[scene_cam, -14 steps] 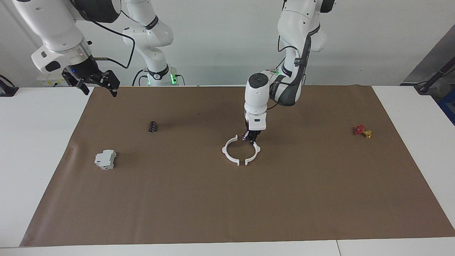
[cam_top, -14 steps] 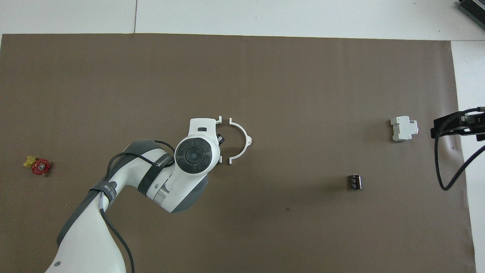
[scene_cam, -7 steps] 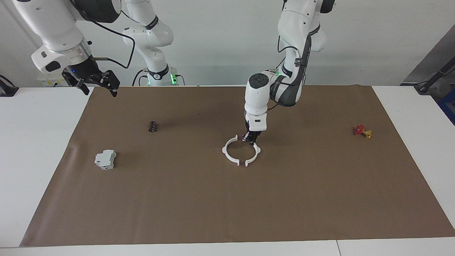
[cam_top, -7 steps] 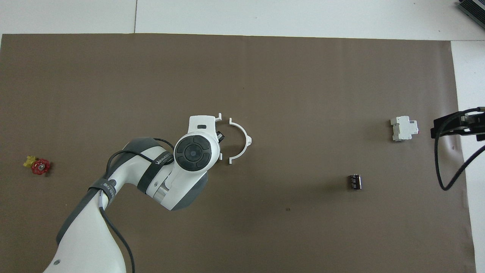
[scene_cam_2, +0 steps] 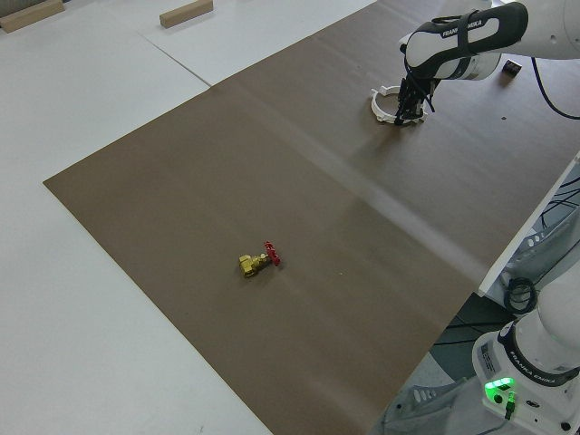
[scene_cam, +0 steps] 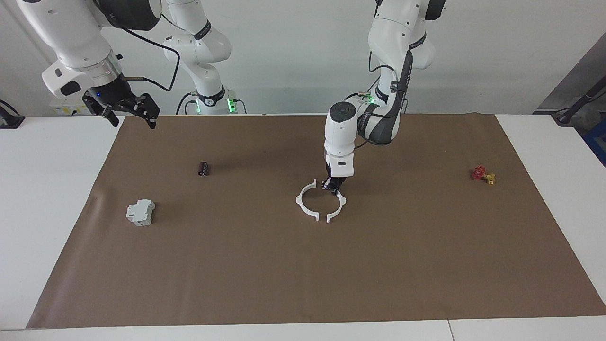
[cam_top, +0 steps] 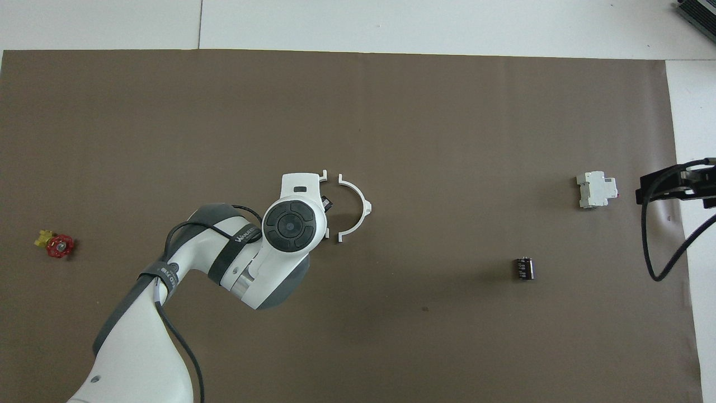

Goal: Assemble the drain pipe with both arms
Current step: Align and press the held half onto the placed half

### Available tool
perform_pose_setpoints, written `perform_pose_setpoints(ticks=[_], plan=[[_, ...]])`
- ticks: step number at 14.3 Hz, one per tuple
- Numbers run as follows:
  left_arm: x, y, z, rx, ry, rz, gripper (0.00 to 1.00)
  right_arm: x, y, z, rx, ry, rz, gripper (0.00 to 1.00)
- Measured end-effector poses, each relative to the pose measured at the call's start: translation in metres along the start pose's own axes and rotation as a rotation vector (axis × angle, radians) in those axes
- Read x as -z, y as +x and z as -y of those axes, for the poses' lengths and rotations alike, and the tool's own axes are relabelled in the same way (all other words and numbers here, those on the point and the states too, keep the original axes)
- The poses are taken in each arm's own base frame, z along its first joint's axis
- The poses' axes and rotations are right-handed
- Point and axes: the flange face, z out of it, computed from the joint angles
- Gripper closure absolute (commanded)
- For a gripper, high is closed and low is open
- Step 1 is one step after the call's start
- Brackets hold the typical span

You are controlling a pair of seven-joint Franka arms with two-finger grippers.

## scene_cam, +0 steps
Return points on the white circuit breaker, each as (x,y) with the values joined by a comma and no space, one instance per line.
(140,212)

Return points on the black cylindrical capacitor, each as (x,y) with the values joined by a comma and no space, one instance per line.
(203,168)

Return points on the red and yellow valve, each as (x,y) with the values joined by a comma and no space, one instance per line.
(479,173)

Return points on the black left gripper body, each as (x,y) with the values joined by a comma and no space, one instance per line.
(334,180)

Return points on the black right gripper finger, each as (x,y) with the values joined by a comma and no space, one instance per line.
(146,106)
(97,108)

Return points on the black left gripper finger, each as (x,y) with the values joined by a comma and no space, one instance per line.
(327,185)
(337,188)

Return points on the black stand foot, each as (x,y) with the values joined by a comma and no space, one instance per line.
(9,121)

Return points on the brown paper table mat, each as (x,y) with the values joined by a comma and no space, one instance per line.
(303,274)

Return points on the blue crate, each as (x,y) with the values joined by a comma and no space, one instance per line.
(597,142)

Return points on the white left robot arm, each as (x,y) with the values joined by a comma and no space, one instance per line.
(338,132)

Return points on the black tripod leg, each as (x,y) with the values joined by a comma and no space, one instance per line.
(565,116)

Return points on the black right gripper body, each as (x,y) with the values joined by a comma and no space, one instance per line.
(111,92)

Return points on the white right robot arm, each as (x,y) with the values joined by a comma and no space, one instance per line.
(71,28)

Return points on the white wall socket strip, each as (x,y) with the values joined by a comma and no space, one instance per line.
(61,110)

